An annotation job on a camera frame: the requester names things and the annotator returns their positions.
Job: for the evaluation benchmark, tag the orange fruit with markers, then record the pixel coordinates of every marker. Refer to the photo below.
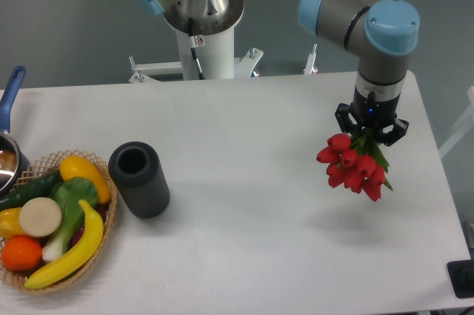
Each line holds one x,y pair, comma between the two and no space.
21,253

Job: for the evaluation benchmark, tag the green cucumber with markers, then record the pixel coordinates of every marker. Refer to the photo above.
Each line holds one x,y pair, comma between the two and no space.
39,187

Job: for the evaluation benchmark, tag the black device at edge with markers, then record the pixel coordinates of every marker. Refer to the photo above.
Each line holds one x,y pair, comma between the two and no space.
461,277

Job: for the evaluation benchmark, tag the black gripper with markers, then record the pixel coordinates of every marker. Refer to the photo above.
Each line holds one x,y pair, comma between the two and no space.
367,111

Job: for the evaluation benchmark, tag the woven wicker basket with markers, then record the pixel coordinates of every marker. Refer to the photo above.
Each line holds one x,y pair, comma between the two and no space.
44,166

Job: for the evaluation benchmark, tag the beige round disc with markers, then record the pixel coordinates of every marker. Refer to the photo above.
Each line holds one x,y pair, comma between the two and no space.
40,217

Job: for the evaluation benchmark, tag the red tulip bouquet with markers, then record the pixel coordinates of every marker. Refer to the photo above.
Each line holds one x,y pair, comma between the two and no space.
356,163

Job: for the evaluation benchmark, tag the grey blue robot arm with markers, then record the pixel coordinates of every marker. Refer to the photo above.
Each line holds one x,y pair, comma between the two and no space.
381,33

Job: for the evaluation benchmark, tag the green bok choy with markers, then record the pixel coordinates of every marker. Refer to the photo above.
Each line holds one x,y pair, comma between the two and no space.
67,195

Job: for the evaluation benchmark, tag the blue handled steel pot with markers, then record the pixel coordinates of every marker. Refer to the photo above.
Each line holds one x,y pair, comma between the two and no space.
13,161

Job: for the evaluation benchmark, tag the white table clamp bracket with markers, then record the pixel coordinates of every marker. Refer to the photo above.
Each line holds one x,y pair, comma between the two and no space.
243,67

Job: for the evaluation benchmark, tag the yellow bell pepper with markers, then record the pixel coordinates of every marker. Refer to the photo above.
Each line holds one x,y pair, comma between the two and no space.
10,225

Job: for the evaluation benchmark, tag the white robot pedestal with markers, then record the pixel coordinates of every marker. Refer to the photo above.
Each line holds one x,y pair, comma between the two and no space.
205,35

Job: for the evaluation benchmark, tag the white frame at right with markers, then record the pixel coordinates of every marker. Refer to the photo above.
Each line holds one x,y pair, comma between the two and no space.
460,128

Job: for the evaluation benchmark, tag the dark grey ribbed vase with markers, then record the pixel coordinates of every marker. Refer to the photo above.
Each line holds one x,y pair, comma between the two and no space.
136,170

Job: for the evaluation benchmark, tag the yellow banana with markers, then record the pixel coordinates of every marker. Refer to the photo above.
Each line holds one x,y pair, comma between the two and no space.
76,257

